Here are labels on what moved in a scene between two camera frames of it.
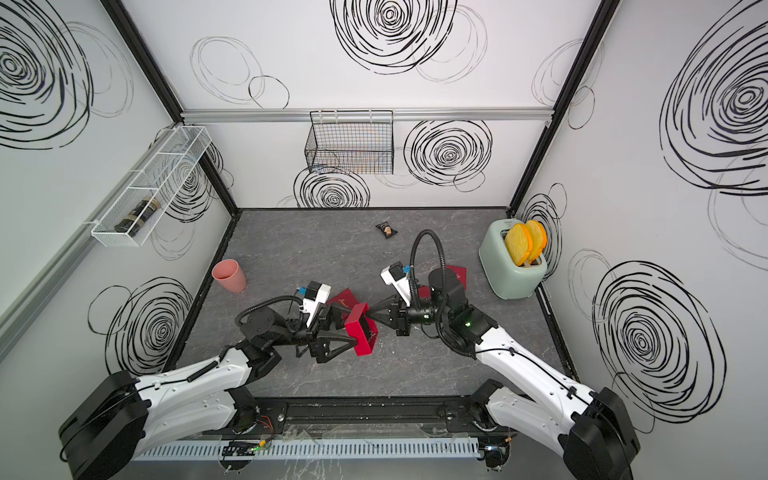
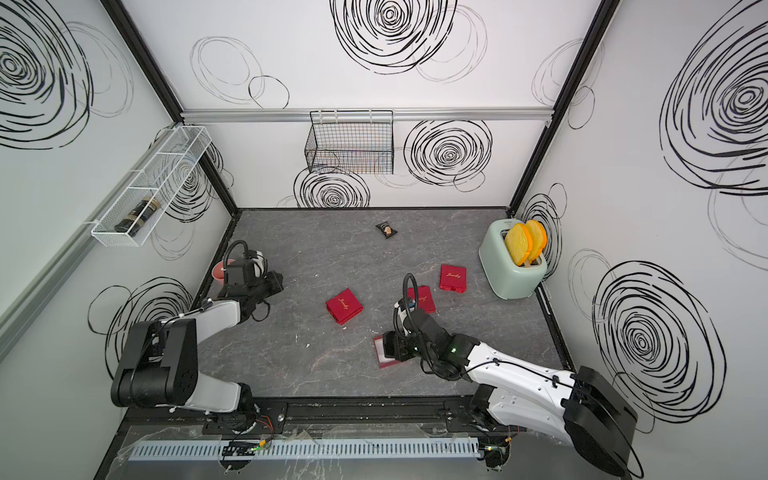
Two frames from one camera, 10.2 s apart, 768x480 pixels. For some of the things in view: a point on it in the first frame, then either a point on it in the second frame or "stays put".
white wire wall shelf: (141, 203) stays put
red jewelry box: (346, 298) stays put
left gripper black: (318, 343) → (274, 286)
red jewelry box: (364, 329) → (383, 361)
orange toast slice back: (539, 239) stays put
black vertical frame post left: (163, 89) stays put
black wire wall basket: (357, 142) stays put
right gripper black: (399, 319) → (399, 345)
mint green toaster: (499, 274) stays put
